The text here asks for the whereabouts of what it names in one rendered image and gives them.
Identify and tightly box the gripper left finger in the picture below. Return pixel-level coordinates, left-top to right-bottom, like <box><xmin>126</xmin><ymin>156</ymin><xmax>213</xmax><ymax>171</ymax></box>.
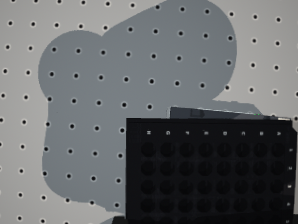
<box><xmin>112</xmin><ymin>216</ymin><xmax>128</xmax><ymax>224</ymax></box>

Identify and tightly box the black well plate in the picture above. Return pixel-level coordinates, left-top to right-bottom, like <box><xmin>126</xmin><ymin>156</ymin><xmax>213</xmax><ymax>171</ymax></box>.
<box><xmin>126</xmin><ymin>118</ymin><xmax>297</xmax><ymax>224</ymax></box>

